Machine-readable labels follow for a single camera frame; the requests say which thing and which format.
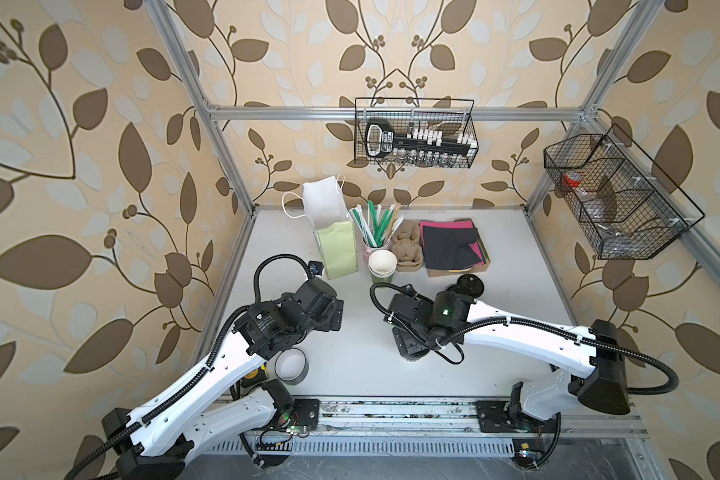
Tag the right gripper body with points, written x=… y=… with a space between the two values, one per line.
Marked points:
x=412 y=342

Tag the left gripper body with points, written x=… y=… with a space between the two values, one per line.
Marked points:
x=327 y=322

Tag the green white paper bag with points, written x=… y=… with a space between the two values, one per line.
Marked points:
x=322 y=203

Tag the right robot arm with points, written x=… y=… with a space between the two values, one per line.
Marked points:
x=590 y=367

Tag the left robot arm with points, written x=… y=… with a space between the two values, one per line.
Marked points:
x=158 y=439

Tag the yellow black tape measure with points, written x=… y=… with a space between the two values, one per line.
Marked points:
x=254 y=378

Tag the brown pulp cup carriers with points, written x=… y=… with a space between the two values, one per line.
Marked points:
x=406 y=246

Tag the stack of coloured napkins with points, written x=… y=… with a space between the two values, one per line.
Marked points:
x=453 y=245

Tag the cup of wrapped straws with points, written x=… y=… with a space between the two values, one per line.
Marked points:
x=376 y=223

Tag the black tool in basket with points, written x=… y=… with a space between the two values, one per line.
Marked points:
x=381 y=140

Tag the red capped plastic bottle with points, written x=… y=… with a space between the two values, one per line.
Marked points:
x=588 y=207

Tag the grey duct tape roll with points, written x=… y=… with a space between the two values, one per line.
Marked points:
x=292 y=366

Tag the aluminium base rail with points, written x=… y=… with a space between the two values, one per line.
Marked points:
x=448 y=416

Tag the black wire basket back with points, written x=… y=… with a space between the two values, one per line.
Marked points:
x=450 y=116

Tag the black wire basket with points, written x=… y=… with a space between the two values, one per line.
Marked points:
x=645 y=208
x=450 y=116

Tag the black wire basket right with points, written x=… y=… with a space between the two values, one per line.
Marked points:
x=645 y=208

